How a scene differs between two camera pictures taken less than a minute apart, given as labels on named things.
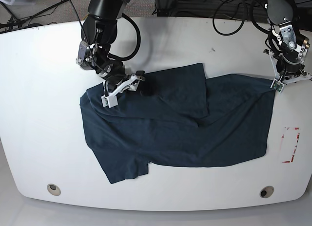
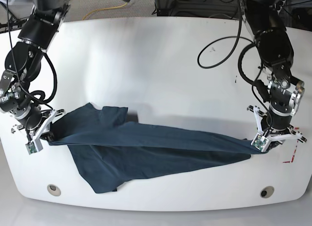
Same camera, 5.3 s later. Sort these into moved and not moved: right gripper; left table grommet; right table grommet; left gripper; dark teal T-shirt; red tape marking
Moved: left gripper; dark teal T-shirt; right gripper
Not moved: left table grommet; right table grommet; red tape marking
